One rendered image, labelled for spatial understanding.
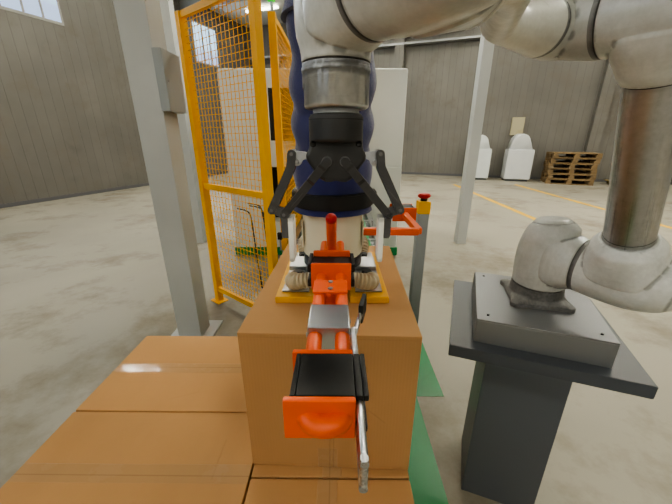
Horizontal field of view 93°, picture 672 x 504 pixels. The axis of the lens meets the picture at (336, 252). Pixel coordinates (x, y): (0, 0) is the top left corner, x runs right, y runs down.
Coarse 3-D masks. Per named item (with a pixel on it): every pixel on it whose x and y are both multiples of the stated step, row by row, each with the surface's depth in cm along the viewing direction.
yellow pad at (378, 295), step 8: (368, 256) 106; (376, 264) 101; (376, 272) 94; (352, 288) 85; (360, 288) 84; (376, 288) 84; (384, 288) 85; (352, 296) 81; (360, 296) 81; (368, 296) 81; (376, 296) 81; (384, 296) 81
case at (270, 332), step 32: (288, 256) 113; (384, 256) 113; (256, 320) 74; (288, 320) 74; (352, 320) 74; (384, 320) 74; (256, 352) 71; (288, 352) 70; (384, 352) 69; (416, 352) 69; (256, 384) 74; (288, 384) 73; (384, 384) 72; (416, 384) 72; (256, 416) 77; (384, 416) 76; (256, 448) 81; (288, 448) 80; (320, 448) 80; (352, 448) 79; (384, 448) 79
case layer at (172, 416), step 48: (192, 336) 136; (144, 384) 110; (192, 384) 110; (240, 384) 110; (96, 432) 92; (144, 432) 92; (192, 432) 92; (240, 432) 92; (48, 480) 79; (96, 480) 79; (144, 480) 79; (192, 480) 79; (240, 480) 79; (288, 480) 79; (336, 480) 79; (384, 480) 79
